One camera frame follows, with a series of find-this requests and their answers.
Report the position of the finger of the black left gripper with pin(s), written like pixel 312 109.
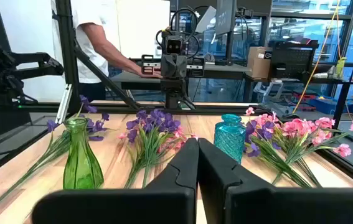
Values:
pixel 168 67
pixel 180 67

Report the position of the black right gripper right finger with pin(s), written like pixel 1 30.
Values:
pixel 257 205

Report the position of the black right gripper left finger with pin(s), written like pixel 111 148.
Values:
pixel 163 202

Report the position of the person's forearm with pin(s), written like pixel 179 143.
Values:
pixel 107 49

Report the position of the teal textured glass vase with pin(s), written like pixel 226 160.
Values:
pixel 229 140

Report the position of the green glass vase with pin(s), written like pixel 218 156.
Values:
pixel 82 161

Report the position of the person's hand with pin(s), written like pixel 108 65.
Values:
pixel 151 74

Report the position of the grey desk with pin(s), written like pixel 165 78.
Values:
pixel 226 70

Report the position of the computer monitor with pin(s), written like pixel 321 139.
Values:
pixel 224 15

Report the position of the cardboard box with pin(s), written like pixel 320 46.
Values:
pixel 258 67

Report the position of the person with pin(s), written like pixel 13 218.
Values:
pixel 86 12

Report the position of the black perforated crate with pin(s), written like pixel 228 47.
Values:
pixel 291 59

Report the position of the yellow-green bottle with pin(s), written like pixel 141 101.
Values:
pixel 340 67

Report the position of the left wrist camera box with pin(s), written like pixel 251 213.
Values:
pixel 174 46

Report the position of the silver frame bracket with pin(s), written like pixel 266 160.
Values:
pixel 64 102

